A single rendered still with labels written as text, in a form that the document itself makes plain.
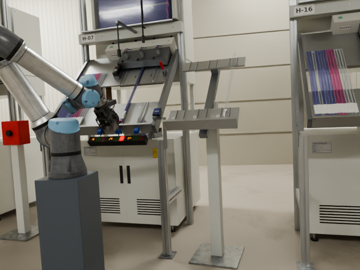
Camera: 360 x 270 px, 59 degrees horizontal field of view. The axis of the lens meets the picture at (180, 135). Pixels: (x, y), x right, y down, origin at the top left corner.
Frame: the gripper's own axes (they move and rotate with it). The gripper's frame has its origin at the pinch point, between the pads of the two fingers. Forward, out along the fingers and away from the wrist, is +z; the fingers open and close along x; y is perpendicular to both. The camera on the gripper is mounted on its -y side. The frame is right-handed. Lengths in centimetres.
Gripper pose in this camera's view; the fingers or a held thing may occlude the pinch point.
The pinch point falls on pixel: (116, 128)
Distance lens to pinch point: 173.8
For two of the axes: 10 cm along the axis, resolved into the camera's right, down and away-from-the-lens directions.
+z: 2.3, 6.7, 7.1
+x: 9.6, -0.3, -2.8
